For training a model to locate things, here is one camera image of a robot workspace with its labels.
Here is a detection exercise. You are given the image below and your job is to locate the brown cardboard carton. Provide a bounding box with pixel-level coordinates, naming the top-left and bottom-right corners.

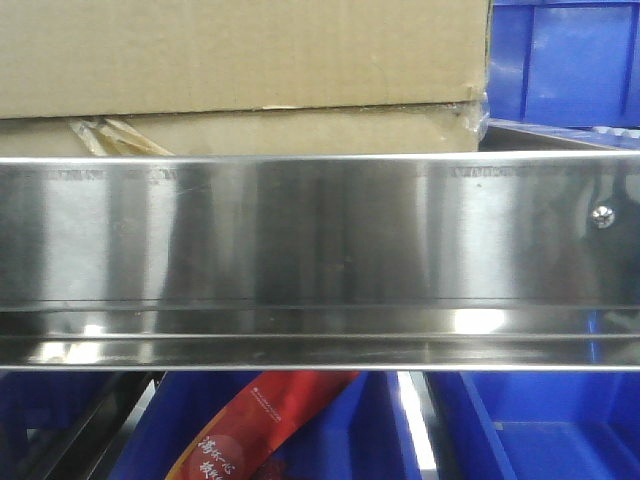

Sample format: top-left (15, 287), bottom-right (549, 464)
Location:
top-left (1, 1), bottom-right (492, 157)

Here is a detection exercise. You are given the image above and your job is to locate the blue bin lower centre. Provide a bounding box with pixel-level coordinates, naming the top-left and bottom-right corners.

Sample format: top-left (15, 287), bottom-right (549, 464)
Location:
top-left (108, 371), bottom-right (421, 479)

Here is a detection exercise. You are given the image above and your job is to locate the blue bin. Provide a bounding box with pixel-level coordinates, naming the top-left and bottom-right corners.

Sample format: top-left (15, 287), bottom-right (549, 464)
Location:
top-left (427, 372), bottom-right (639, 479)
top-left (487, 1), bottom-right (639, 127)
top-left (1, 371), bottom-right (110, 479)
top-left (108, 371), bottom-right (421, 479)

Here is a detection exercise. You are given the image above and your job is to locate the red snack package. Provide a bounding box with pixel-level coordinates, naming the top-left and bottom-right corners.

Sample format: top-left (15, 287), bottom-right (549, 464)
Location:
top-left (166, 370), bottom-right (359, 479)

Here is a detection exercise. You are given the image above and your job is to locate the blue bin lower right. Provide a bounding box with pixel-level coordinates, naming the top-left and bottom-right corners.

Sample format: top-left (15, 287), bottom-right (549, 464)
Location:
top-left (427, 372), bottom-right (639, 479)

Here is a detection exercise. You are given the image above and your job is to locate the blue bin upper right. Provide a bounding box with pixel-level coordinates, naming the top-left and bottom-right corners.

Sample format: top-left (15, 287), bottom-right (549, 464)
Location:
top-left (487, 1), bottom-right (639, 127)

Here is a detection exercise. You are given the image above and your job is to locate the blue bin lower left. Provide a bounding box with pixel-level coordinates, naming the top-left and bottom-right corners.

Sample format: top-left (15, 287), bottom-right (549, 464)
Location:
top-left (1, 371), bottom-right (110, 479)

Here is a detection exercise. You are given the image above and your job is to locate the stainless steel shelf front rail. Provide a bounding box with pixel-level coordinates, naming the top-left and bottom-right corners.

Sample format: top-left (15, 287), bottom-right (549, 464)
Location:
top-left (1, 151), bottom-right (639, 371)

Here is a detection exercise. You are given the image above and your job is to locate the silver screw on rail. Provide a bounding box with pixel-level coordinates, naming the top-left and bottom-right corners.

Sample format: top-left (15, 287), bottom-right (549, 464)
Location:
top-left (590, 204), bottom-right (616, 230)

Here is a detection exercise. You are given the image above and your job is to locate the steel shelf divider rail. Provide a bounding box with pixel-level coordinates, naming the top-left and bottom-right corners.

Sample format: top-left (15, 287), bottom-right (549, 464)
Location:
top-left (479, 121), bottom-right (639, 152)

